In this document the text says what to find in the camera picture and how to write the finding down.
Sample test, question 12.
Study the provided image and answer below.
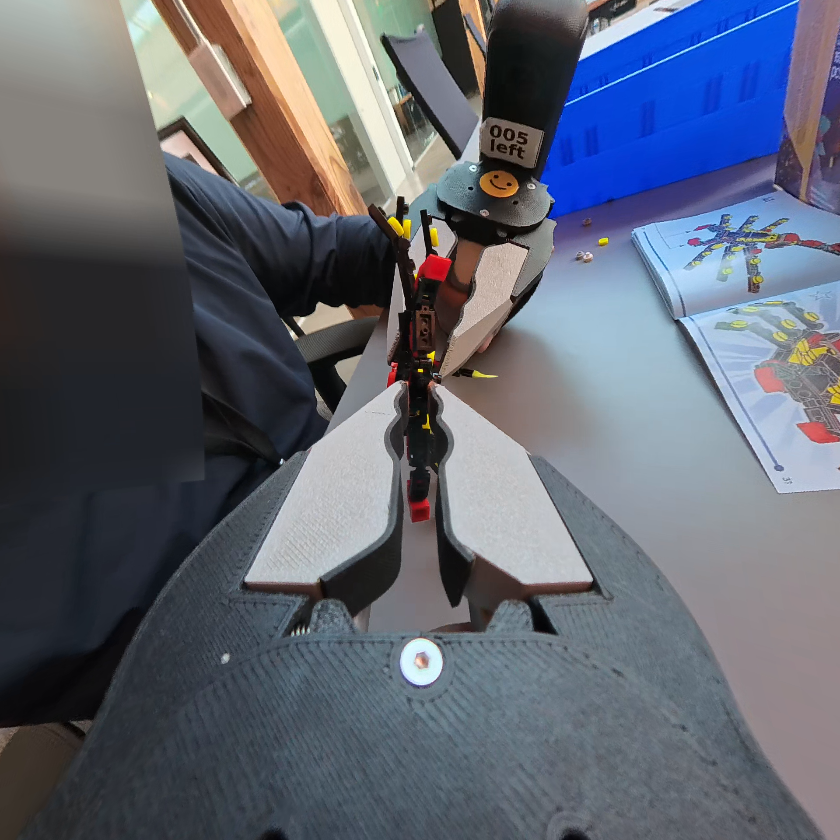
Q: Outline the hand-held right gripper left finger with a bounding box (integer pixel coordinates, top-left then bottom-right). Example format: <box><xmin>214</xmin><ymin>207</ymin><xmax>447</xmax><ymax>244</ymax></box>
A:
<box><xmin>244</xmin><ymin>382</ymin><xmax>404</xmax><ymax>614</ymax></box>

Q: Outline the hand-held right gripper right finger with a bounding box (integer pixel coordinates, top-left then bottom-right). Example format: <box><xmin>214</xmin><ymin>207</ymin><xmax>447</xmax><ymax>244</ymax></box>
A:
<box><xmin>430</xmin><ymin>384</ymin><xmax>595</xmax><ymax>630</ymax></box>

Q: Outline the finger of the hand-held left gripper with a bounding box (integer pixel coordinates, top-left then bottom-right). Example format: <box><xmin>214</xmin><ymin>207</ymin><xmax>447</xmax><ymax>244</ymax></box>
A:
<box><xmin>435</xmin><ymin>238</ymin><xmax>532</xmax><ymax>379</ymax></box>
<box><xmin>386</xmin><ymin>223</ymin><xmax>458</xmax><ymax>368</ymax></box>

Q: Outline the black yellow lego spider assembly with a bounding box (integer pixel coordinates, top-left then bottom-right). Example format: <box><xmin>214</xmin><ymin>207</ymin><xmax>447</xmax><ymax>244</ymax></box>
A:
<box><xmin>367</xmin><ymin>196</ymin><xmax>500</xmax><ymax>398</ymax></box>

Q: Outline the person's left forearm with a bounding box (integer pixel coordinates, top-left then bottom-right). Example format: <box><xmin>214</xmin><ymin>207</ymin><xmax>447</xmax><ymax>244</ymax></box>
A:
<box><xmin>279</xmin><ymin>200</ymin><xmax>399</xmax><ymax>311</ymax></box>

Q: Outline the lego instruction booklet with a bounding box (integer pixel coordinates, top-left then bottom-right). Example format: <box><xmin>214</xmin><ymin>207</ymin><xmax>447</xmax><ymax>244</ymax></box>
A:
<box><xmin>632</xmin><ymin>193</ymin><xmax>840</xmax><ymax>494</ymax></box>

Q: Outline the lego set box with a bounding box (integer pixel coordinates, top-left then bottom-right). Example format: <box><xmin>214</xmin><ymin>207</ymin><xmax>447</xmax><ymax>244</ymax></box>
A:
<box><xmin>774</xmin><ymin>0</ymin><xmax>840</xmax><ymax>216</ymax></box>

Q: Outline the grey office chair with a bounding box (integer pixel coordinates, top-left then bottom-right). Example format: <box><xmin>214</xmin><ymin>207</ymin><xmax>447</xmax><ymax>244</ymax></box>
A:
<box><xmin>283</xmin><ymin>315</ymin><xmax>383</xmax><ymax>416</ymax></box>

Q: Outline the blue plastic bin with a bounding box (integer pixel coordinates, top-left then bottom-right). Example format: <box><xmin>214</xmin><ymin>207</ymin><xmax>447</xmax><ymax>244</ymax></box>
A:
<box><xmin>541</xmin><ymin>0</ymin><xmax>803</xmax><ymax>221</ymax></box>

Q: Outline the wooden pillar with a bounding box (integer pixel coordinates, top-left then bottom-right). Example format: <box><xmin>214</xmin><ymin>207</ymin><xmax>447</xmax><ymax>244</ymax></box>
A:
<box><xmin>151</xmin><ymin>0</ymin><xmax>370</xmax><ymax>219</ymax></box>

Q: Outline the dark picture frame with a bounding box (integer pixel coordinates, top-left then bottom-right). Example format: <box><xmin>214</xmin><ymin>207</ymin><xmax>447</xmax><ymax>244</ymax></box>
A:
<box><xmin>157</xmin><ymin>117</ymin><xmax>236</xmax><ymax>185</ymax></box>

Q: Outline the grey wall box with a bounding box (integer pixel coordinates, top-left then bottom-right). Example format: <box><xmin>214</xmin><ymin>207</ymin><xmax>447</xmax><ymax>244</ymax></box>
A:
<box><xmin>187</xmin><ymin>42</ymin><xmax>253</xmax><ymax>123</ymax></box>

